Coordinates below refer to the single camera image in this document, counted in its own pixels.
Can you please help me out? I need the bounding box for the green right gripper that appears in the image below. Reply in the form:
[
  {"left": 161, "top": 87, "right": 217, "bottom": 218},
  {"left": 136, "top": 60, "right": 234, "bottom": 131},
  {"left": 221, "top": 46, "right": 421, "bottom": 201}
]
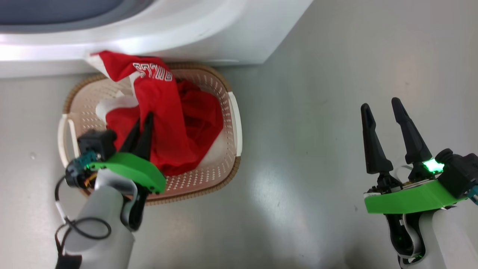
[{"left": 360, "top": 98, "right": 467, "bottom": 214}]

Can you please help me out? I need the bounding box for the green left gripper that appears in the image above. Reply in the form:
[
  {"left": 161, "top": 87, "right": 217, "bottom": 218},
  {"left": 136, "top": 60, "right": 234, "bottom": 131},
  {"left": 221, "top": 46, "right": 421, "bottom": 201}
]
[{"left": 89, "top": 112, "right": 167, "bottom": 230}]

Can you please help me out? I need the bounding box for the red and white jersey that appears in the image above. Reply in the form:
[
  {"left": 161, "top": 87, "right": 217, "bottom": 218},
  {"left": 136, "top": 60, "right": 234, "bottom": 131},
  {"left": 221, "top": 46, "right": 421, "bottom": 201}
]
[{"left": 85, "top": 50, "right": 224, "bottom": 176}]

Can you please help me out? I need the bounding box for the cream perforated laundry basket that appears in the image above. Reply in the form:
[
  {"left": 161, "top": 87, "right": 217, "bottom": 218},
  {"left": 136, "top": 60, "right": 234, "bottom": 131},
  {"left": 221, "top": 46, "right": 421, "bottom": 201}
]
[{"left": 58, "top": 62, "right": 243, "bottom": 205}]

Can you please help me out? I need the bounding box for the grey rubber door gasket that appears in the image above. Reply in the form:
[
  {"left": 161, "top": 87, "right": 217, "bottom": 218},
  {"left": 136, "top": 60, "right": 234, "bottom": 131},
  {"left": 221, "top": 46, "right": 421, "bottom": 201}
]
[{"left": 0, "top": 0, "right": 153, "bottom": 33}]

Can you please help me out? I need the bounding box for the white front-load washing machine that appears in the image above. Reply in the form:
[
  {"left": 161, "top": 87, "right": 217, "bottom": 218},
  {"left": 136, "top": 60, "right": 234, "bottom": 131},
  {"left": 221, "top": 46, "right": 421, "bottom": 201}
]
[{"left": 0, "top": 0, "right": 313, "bottom": 78}]

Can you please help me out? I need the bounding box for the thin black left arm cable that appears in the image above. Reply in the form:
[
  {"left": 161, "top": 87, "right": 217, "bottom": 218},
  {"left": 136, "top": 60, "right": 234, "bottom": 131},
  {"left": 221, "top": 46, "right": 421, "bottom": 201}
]
[{"left": 54, "top": 176, "right": 112, "bottom": 269}]

